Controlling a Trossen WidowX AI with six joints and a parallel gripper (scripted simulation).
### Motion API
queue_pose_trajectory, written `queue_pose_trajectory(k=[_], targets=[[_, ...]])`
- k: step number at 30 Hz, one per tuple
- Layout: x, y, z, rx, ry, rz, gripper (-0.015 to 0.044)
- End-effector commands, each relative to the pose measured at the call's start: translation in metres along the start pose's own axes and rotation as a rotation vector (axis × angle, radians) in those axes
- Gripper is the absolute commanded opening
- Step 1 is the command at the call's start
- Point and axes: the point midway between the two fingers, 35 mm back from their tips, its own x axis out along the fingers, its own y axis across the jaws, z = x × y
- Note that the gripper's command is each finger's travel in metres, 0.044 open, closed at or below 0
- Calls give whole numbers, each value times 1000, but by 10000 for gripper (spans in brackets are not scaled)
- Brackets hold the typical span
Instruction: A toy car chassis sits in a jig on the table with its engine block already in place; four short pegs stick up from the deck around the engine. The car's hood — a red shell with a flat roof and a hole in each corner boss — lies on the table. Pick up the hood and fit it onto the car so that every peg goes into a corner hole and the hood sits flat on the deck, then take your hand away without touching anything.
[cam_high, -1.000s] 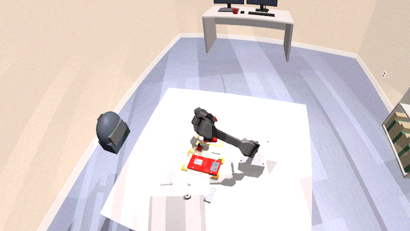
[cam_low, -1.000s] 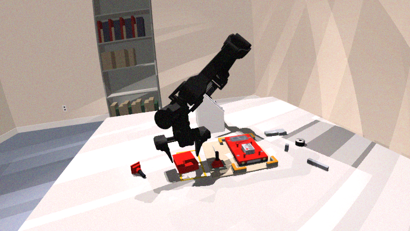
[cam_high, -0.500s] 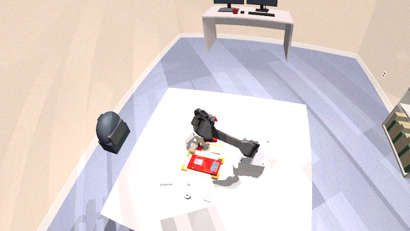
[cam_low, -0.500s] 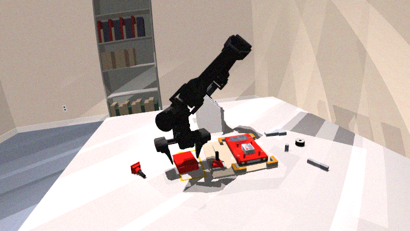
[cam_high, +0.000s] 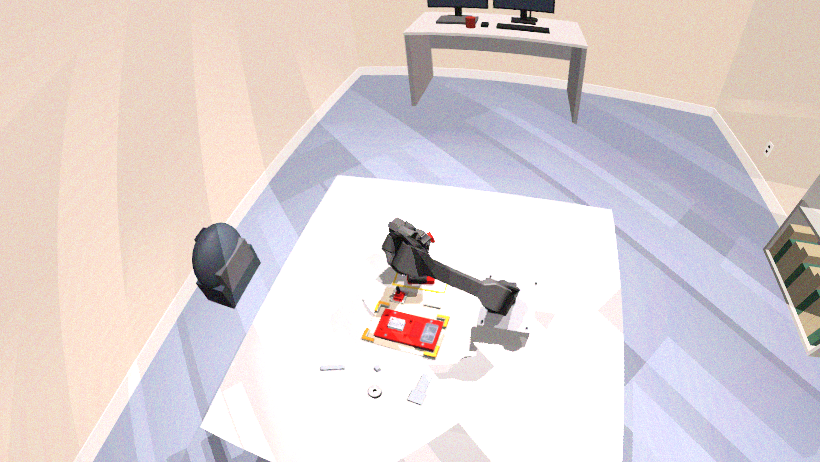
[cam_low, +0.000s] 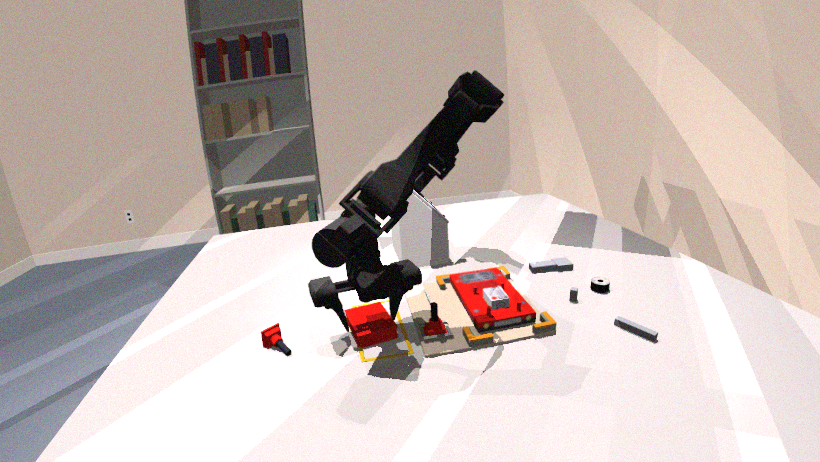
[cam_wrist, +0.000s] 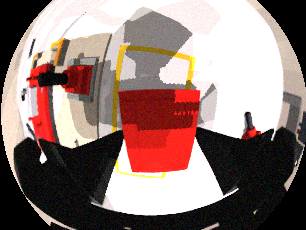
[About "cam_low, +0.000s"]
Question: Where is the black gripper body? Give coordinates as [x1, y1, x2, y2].
[308, 242, 423, 308]

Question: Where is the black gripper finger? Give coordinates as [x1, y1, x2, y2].
[388, 287, 414, 320]
[325, 298, 349, 332]

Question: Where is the black toy tyre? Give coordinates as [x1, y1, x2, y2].
[591, 277, 610, 293]

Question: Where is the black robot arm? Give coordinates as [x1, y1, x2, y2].
[311, 70, 504, 303]

